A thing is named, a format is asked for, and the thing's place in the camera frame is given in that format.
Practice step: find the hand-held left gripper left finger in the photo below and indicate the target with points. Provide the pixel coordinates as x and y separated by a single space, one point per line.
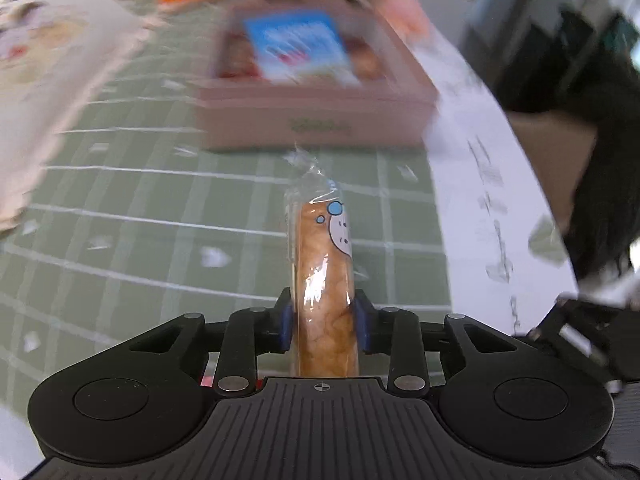
286 320

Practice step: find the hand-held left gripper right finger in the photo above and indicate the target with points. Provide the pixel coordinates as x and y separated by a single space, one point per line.
362 322

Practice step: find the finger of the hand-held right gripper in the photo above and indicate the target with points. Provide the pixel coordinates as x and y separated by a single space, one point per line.
585 325

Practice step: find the long biscuit stick packet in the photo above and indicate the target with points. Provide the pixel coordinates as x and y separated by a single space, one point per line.
320 270

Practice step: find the pink storage box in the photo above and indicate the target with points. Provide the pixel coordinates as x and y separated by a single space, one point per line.
310 115

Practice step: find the blue snack packet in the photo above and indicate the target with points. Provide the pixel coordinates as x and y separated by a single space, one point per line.
295 45

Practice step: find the black chair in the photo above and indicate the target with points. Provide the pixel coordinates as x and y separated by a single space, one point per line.
610 185

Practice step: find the green checked tablecloth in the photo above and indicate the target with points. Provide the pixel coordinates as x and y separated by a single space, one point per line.
125 210

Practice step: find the brown wrapped snack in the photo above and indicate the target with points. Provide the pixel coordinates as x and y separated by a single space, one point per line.
372 60

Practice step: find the pink doll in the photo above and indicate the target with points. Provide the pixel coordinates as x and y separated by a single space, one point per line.
405 10

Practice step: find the white cartoon desk calendar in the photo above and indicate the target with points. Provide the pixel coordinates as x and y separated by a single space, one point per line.
50 60

